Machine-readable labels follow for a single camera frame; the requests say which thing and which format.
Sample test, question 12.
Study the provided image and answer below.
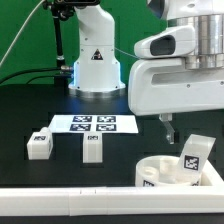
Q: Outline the white marker sheet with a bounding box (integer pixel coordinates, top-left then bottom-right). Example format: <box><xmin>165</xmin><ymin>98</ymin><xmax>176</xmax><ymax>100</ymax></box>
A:
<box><xmin>49</xmin><ymin>115</ymin><xmax>138</xmax><ymax>133</ymax></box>

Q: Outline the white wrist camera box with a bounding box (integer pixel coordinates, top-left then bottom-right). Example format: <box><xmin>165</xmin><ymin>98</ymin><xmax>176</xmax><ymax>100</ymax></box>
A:
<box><xmin>134</xmin><ymin>25</ymin><xmax>196</xmax><ymax>59</ymax></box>

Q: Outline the white L-shaped barrier wall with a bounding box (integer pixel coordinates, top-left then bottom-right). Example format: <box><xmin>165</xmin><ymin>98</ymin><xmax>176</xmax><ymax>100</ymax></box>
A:
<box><xmin>0</xmin><ymin>162</ymin><xmax>224</xmax><ymax>216</ymax></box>

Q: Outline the grey cable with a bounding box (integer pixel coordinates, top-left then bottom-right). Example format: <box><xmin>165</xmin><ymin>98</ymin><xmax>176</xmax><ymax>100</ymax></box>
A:
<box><xmin>0</xmin><ymin>0</ymin><xmax>47</xmax><ymax>68</ymax></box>

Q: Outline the black cable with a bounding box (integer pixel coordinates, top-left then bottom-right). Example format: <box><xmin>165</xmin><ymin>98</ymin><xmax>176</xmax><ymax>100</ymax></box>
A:
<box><xmin>0</xmin><ymin>67</ymin><xmax>73</xmax><ymax>86</ymax></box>

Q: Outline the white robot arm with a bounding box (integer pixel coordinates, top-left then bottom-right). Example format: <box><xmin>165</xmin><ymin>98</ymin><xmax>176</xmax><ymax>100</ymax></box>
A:
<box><xmin>69</xmin><ymin>0</ymin><xmax>224</xmax><ymax>133</ymax></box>

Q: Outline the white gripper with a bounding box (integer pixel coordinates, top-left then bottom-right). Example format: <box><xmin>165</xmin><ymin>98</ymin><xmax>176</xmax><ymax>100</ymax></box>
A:
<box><xmin>128</xmin><ymin>58</ymin><xmax>224</xmax><ymax>144</ymax></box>

